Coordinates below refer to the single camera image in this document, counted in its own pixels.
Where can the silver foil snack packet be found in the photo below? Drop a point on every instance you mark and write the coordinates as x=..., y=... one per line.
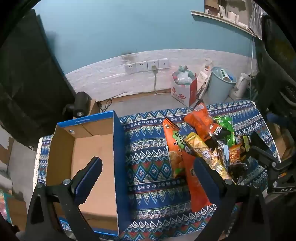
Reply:
x=223, y=151

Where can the dark curtain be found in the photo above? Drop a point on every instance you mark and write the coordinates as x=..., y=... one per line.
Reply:
x=30, y=81

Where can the long yellow snack packet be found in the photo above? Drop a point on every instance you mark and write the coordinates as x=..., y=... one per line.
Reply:
x=203, y=148

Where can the orange red snack packet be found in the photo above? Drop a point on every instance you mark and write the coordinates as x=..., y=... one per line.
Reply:
x=234, y=153

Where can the flat white orange carton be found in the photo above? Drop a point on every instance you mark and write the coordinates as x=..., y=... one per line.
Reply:
x=203, y=78

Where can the blue patterned tablecloth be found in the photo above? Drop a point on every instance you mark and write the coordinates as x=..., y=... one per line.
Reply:
x=148, y=162

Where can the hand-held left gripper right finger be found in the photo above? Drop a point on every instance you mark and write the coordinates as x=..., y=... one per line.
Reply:
x=203, y=172

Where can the dark snack packet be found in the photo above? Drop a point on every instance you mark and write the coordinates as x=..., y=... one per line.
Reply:
x=238, y=170

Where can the large orange chip bag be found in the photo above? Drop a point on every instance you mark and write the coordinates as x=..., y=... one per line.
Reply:
x=200, y=120

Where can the white wall shelf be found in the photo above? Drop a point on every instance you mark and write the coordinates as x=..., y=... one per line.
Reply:
x=222, y=19

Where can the white electric kettle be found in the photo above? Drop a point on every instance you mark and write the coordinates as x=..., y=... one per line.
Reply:
x=240, y=88

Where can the red and white paper bag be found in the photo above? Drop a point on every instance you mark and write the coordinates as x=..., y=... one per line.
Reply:
x=182, y=92

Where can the blue cardboard box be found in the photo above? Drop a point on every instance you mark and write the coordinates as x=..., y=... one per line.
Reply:
x=97, y=162

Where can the long orange snack packet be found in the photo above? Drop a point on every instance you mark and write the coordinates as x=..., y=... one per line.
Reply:
x=191, y=185

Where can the black mesh office chair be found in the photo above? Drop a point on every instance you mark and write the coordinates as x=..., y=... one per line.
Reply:
x=277, y=58

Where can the green snack bag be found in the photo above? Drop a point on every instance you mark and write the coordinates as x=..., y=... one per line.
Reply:
x=225, y=122

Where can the orange and green snack packet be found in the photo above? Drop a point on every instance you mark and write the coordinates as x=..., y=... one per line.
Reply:
x=173, y=143

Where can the colourful printed packet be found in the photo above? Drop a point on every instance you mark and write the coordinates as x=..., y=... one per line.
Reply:
x=4, y=206

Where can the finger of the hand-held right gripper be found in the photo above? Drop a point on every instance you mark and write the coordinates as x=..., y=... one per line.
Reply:
x=256, y=155
x=260, y=141

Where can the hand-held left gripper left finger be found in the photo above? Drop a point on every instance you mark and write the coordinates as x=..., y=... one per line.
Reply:
x=92, y=176

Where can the flattened brown cardboard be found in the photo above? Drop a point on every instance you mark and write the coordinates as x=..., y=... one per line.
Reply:
x=17, y=213

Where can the black cylinder device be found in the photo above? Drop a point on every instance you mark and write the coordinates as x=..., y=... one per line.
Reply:
x=81, y=104

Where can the light blue trash bin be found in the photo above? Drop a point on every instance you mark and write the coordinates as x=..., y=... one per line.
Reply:
x=217, y=90

